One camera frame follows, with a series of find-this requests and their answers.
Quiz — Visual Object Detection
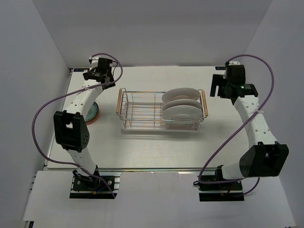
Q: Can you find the aluminium front rail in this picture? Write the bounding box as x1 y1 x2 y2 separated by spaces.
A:
42 167 218 173

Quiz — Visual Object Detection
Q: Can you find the teal plate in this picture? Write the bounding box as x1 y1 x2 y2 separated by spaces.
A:
85 102 99 123

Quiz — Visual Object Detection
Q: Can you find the white plate front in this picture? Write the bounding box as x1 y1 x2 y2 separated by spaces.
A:
162 105 203 121

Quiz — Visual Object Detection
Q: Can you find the black corner label right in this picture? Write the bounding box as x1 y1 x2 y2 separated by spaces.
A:
215 66 226 70

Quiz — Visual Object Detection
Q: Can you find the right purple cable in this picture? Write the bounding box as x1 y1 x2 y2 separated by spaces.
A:
197 54 276 196

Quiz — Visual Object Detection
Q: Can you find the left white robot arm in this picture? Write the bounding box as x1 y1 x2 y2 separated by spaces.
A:
54 57 115 190

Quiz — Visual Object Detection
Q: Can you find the white plate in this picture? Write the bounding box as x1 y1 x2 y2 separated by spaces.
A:
162 87 200 103
162 99 202 111
162 105 203 121

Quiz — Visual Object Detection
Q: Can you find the orange plate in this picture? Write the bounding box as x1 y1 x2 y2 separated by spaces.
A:
85 111 100 124

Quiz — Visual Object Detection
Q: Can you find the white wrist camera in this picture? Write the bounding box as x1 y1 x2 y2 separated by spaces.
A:
225 60 240 67
89 55 99 67

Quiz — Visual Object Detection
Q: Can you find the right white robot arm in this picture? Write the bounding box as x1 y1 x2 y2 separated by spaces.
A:
210 64 289 190

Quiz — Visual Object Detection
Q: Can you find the black corner label left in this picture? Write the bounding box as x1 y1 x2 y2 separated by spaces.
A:
73 68 90 72

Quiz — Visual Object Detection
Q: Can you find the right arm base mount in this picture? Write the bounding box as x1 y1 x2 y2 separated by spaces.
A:
193 165 245 202

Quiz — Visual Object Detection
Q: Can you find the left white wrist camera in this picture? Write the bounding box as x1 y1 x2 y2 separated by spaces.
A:
89 55 99 67

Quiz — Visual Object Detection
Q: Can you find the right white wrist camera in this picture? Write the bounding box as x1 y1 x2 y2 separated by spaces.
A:
225 60 240 67

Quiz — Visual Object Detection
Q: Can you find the metal wire dish rack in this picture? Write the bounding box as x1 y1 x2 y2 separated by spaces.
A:
116 88 209 125

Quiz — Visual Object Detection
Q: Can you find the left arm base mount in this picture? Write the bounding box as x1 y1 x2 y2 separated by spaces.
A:
69 170 120 200

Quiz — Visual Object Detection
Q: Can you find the black corner label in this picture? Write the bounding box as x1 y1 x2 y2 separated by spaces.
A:
73 68 90 72
215 66 226 70

